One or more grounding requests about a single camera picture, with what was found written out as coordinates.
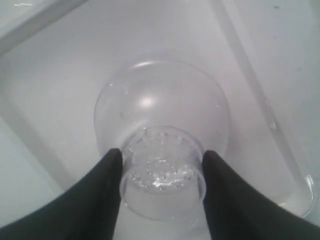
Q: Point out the clear shaker strainer lid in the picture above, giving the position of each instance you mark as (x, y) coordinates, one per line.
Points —
(162, 140)

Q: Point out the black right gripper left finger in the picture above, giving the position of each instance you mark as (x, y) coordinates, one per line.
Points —
(87, 211)

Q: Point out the white plastic tray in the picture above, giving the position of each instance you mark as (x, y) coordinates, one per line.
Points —
(78, 77)

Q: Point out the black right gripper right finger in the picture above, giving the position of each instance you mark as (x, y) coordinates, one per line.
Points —
(235, 210)

